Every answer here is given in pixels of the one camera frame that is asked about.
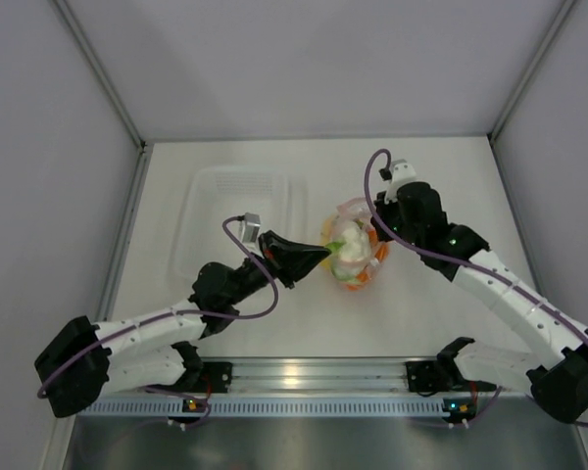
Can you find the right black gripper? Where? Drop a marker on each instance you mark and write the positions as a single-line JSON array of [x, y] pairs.
[[384, 209]]

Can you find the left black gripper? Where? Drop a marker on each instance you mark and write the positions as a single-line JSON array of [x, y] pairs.
[[290, 259]]

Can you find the clear zip top bag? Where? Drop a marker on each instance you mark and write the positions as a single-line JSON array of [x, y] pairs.
[[354, 211]]

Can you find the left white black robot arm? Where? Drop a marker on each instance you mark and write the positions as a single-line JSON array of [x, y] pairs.
[[88, 360]]

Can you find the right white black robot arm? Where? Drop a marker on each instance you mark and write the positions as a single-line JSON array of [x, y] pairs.
[[554, 370]]

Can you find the fake orange fruit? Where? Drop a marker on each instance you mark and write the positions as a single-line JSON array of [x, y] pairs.
[[365, 276]]

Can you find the fake white cauliflower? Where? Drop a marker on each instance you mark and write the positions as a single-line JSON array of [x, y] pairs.
[[350, 252]]

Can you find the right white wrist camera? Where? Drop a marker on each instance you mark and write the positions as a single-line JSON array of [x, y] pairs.
[[397, 174]]

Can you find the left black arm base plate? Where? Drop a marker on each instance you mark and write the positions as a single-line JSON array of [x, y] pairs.
[[215, 377]]

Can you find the aluminium mounting rail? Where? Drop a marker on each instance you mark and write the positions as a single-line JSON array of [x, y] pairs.
[[268, 375]]

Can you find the white slotted cable duct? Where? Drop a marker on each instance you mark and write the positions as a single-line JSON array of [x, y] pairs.
[[159, 406]]

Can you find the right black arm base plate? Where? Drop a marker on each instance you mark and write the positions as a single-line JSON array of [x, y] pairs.
[[426, 378]]

